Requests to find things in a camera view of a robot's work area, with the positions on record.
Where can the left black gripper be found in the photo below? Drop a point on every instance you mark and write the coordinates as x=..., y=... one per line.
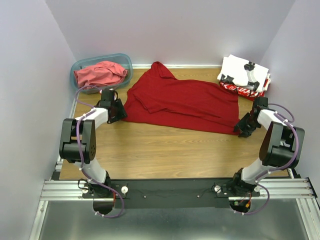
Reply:
x=122, y=113

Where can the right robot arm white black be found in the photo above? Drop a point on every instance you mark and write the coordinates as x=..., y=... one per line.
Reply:
x=280, y=149

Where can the dark red t shirt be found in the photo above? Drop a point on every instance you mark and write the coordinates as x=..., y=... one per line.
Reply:
x=159, y=98

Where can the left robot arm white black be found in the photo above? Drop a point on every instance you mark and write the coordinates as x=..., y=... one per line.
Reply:
x=78, y=144

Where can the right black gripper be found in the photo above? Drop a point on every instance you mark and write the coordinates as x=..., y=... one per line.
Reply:
x=245, y=132

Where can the pink t shirt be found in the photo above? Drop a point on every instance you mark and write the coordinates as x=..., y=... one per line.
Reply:
x=101, y=74

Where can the folded red printed t shirt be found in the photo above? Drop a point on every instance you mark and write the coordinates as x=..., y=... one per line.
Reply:
x=244, y=92

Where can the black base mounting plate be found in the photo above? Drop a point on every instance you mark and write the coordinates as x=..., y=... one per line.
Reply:
x=167, y=193

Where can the teal plastic bin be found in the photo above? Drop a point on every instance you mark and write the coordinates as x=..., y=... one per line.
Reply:
x=118, y=58

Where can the aluminium extrusion frame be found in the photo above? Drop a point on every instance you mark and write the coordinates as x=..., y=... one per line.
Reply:
x=286, y=209

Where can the folded white printed t shirt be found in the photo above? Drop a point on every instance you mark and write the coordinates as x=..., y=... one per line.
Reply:
x=243, y=73

